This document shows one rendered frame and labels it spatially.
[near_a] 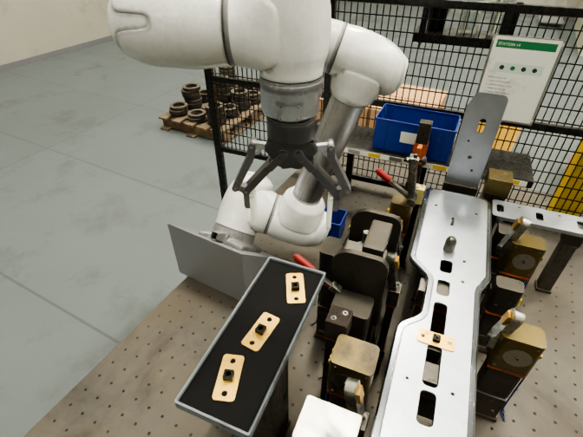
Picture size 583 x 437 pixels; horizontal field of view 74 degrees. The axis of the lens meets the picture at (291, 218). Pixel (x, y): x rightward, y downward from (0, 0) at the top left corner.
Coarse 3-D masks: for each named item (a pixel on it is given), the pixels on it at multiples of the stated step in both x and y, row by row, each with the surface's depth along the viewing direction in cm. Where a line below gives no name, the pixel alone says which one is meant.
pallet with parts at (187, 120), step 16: (192, 96) 402; (224, 96) 410; (240, 96) 397; (256, 96) 420; (176, 112) 392; (192, 112) 393; (208, 112) 370; (256, 112) 413; (160, 128) 406; (176, 128) 402; (192, 128) 391; (208, 128) 379; (224, 128) 376; (240, 128) 404
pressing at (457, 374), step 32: (448, 192) 139; (416, 224) 126; (448, 224) 125; (480, 224) 125; (416, 256) 113; (448, 256) 113; (480, 256) 113; (480, 288) 104; (416, 320) 95; (448, 320) 95; (416, 352) 88; (448, 352) 88; (384, 384) 82; (416, 384) 82; (448, 384) 82; (384, 416) 77; (416, 416) 77; (448, 416) 77
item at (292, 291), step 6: (288, 276) 85; (294, 276) 85; (300, 276) 85; (288, 282) 83; (294, 282) 82; (300, 282) 83; (288, 288) 82; (294, 288) 81; (300, 288) 82; (288, 294) 81; (294, 294) 81; (300, 294) 81; (288, 300) 79; (294, 300) 79; (300, 300) 79
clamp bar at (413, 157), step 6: (414, 156) 117; (408, 162) 117; (414, 162) 115; (426, 162) 116; (414, 168) 116; (408, 174) 119; (414, 174) 118; (408, 180) 120; (414, 180) 119; (408, 186) 121; (414, 186) 120; (408, 192) 122; (414, 192) 121; (408, 198) 123; (414, 198) 122
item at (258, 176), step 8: (280, 152) 61; (272, 160) 61; (280, 160) 61; (264, 168) 63; (272, 168) 62; (256, 176) 64; (264, 176) 64; (248, 184) 65; (256, 184) 65; (248, 192) 66
